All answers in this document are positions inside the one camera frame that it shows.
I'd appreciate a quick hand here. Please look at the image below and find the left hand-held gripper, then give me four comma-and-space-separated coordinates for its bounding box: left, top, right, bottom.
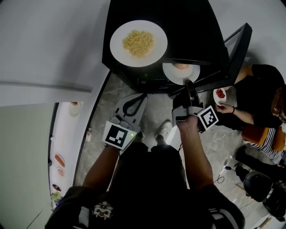
102, 93, 148, 151

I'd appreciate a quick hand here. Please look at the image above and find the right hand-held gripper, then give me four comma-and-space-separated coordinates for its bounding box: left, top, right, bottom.
171, 79, 219, 134

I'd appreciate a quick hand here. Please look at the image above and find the white plate with bun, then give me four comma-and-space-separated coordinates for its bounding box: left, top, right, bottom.
162, 62, 201, 85

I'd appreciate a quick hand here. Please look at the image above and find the white plate with noodles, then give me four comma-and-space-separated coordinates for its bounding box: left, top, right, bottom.
109, 20, 168, 68

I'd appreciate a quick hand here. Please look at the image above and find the black mini fridge cabinet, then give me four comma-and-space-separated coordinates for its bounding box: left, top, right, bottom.
102, 0, 253, 100

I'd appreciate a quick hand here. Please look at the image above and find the person's right forearm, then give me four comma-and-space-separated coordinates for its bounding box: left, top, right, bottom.
176, 114, 214, 191

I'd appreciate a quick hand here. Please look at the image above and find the person's left forearm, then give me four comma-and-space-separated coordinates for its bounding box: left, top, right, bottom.
82, 144, 121, 191

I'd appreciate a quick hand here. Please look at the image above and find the small bowl with red food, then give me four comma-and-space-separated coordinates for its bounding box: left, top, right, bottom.
212, 87, 228, 107

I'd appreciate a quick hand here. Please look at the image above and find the white shelf with food items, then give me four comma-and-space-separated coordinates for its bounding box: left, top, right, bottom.
48, 102, 84, 208

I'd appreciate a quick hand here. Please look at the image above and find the person's right white shoe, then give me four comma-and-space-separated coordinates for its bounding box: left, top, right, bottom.
155, 119, 173, 145

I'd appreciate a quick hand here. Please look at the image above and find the white cake slice toy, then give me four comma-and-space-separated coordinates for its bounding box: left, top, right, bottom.
68, 102, 81, 117

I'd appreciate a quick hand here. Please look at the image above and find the orange stool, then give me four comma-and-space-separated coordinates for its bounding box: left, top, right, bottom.
242, 125, 286, 153

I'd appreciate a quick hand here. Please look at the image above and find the person's black clothing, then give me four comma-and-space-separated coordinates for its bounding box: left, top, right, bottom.
44, 142, 245, 229

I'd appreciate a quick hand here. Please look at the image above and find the orange sausage toy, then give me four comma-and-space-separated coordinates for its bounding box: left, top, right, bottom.
55, 153, 66, 168

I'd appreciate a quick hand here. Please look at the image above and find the black white striped cloth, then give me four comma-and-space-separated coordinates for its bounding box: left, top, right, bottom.
242, 126, 286, 165

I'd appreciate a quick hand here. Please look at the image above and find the black round device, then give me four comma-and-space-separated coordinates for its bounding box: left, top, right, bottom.
243, 171, 274, 203

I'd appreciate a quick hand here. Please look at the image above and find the grey-green window blind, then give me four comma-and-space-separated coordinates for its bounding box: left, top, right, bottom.
0, 105, 55, 229

